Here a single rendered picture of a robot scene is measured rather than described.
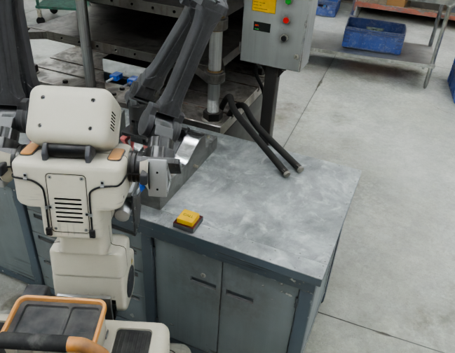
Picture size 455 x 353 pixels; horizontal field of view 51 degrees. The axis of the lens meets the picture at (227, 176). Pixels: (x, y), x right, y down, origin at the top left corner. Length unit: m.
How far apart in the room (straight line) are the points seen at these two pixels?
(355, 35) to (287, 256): 3.90
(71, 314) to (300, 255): 0.75
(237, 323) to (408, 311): 1.05
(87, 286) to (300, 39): 1.37
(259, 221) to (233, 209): 0.11
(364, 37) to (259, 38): 3.09
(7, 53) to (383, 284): 2.15
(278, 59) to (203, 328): 1.24
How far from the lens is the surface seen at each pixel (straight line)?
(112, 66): 2.64
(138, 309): 2.22
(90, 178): 1.23
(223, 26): 2.17
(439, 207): 3.49
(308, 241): 1.68
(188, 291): 1.96
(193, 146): 1.90
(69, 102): 1.25
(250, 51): 2.30
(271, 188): 1.90
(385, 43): 5.28
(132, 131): 1.62
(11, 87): 1.44
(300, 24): 2.19
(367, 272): 2.81
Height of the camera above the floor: 1.90
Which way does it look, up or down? 35 degrees down
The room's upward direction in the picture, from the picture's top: 4 degrees clockwise
